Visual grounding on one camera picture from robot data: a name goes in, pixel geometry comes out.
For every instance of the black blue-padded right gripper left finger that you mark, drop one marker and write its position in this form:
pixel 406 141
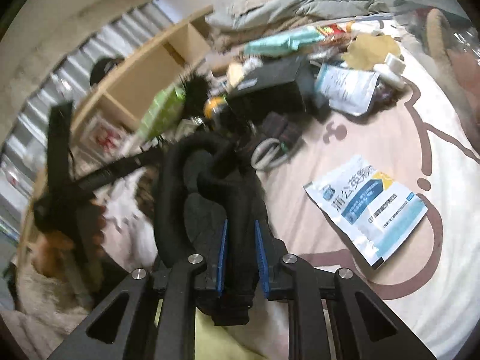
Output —
pixel 151 315

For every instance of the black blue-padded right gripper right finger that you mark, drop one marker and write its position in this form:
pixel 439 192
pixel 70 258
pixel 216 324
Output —
pixel 331 315

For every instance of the blue white medicine sachet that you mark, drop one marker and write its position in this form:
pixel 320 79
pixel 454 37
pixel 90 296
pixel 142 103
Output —
pixel 376 212

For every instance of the black knit fabric garment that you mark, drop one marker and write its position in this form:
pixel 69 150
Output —
pixel 207 202

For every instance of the black stand device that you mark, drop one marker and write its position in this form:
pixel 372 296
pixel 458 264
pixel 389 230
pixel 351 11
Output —
pixel 67 205

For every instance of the dark striped wallet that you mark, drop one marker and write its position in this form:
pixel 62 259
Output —
pixel 279 127

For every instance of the grey curtain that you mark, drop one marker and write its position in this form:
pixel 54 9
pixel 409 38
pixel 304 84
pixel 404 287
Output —
pixel 23 150

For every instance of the green patterned pouch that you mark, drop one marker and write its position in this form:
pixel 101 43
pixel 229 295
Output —
pixel 163 113

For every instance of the wooden low shelf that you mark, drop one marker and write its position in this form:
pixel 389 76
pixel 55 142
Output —
pixel 124 96

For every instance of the white medicine pouch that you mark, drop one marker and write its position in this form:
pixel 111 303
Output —
pixel 348 91

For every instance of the black fur pompom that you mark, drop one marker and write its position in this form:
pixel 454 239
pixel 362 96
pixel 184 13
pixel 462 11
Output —
pixel 196 89

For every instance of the black cardboard box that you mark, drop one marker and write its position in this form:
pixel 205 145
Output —
pixel 284 86

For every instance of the white plastic bottle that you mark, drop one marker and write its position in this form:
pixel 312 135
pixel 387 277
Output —
pixel 390 71

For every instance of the yellow paper piece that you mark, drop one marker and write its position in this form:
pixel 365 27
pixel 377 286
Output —
pixel 367 50

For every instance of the teal wet wipes pack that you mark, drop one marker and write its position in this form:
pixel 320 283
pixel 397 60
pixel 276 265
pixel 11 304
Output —
pixel 282 44

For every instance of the red snack packet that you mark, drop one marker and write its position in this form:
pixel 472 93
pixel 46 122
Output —
pixel 332 34

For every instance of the clear plastic storage bin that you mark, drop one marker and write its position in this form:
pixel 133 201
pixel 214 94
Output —
pixel 460 78

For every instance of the beige fluffy tote bag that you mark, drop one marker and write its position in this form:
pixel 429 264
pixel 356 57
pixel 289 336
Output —
pixel 438 36

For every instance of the grey quilted duvet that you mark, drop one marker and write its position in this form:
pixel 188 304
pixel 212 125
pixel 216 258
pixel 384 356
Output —
pixel 242 15

